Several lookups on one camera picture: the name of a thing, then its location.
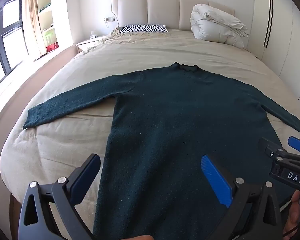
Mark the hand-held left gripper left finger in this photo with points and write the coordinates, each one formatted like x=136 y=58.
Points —
x=83 y=180

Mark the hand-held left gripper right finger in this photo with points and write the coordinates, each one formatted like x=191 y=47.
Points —
x=216 y=180

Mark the dark green sweater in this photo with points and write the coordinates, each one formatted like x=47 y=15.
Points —
x=165 y=120

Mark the person's right hand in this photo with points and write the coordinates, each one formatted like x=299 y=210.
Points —
x=295 y=210

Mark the person's left hand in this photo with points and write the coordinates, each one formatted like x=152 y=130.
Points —
x=142 y=237

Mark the white wardrobe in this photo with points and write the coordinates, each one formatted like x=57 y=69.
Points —
x=282 y=30

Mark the white folded duvet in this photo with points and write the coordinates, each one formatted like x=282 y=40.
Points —
x=215 y=25

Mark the bed with beige sheet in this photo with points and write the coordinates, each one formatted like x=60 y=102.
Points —
x=130 y=52

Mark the red storage box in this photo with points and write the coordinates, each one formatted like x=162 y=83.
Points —
x=52 y=48

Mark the white nightstand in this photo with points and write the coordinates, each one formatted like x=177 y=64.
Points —
x=86 y=43

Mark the small white bedside device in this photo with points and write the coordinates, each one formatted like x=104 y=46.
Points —
x=93 y=35

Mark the green plastic stool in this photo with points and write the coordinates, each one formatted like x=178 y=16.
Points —
x=48 y=36

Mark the black framed window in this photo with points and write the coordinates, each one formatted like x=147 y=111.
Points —
x=0 y=42

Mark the zebra print pillow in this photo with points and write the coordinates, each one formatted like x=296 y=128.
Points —
x=142 y=28

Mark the beige curtain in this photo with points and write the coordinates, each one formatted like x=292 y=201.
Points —
x=33 y=17

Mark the beige padded headboard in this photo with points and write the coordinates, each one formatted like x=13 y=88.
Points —
x=162 y=10

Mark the wall socket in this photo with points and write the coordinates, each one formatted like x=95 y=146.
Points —
x=109 y=19

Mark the white wall shelf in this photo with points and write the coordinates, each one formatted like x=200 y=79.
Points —
x=46 y=10

